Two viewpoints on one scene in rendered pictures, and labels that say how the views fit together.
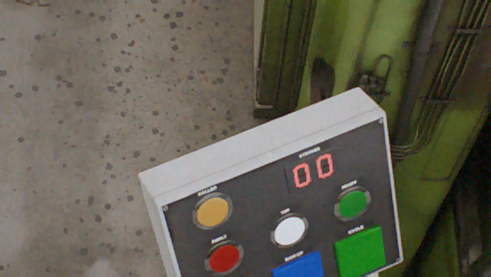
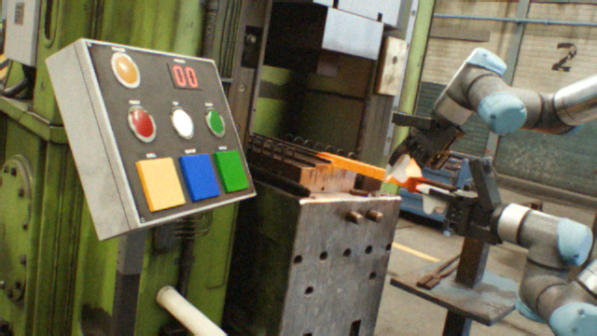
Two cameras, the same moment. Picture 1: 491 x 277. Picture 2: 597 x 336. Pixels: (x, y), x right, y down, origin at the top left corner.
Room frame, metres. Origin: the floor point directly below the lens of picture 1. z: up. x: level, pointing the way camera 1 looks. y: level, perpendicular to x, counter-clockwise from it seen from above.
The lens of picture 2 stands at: (-0.27, 0.28, 1.20)
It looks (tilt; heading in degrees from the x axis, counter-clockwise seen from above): 10 degrees down; 325
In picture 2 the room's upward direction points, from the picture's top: 10 degrees clockwise
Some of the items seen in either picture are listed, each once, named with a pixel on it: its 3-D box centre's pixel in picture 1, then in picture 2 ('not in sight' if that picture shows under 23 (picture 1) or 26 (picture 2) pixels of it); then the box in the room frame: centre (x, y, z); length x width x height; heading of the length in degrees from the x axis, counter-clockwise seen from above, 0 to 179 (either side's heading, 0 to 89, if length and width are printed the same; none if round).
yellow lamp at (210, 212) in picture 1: (212, 211); (125, 70); (0.56, 0.06, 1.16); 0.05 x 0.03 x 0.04; 98
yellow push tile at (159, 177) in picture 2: not in sight; (159, 184); (0.48, 0.01, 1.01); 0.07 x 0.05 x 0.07; 123
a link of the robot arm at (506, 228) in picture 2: not in sight; (515, 224); (0.32, -0.64, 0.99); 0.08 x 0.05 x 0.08; 98
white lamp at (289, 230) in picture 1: (288, 230); (182, 122); (0.58, -0.05, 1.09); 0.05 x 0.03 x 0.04; 98
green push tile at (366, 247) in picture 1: (359, 252); (229, 172); (0.59, -0.16, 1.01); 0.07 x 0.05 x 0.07; 123
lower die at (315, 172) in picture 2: not in sight; (279, 159); (1.01, -0.52, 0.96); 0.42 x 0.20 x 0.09; 8
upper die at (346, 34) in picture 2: not in sight; (299, 31); (1.01, -0.52, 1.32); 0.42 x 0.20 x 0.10; 8
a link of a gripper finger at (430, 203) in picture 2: not in sight; (429, 200); (0.50, -0.60, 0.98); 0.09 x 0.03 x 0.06; 11
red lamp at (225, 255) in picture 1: (224, 258); (142, 123); (0.52, 0.03, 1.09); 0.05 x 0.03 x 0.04; 98
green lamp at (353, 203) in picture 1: (352, 203); (215, 122); (0.63, -0.14, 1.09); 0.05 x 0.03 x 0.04; 98
